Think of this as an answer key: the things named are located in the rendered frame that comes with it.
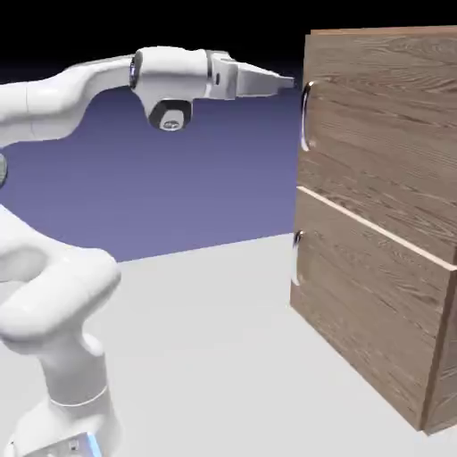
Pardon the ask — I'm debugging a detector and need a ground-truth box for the short curved metal handle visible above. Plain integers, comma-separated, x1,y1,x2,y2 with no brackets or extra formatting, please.
291,229,305,287

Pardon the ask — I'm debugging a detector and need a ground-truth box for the large wooden cabinet door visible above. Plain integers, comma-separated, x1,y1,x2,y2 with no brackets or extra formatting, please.
296,30,457,267

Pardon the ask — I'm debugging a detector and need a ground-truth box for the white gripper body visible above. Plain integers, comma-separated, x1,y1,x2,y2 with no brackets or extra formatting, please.
235,60,283,97

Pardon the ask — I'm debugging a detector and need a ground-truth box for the wooden cabinet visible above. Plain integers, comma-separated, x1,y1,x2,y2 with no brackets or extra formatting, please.
289,24,457,436

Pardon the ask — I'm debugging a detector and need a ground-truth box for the small wooden cabinet door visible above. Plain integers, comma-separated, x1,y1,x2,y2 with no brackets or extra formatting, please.
289,186,457,432

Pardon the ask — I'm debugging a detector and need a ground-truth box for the long curved metal handle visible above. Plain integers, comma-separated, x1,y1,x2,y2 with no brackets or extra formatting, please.
300,80,317,153

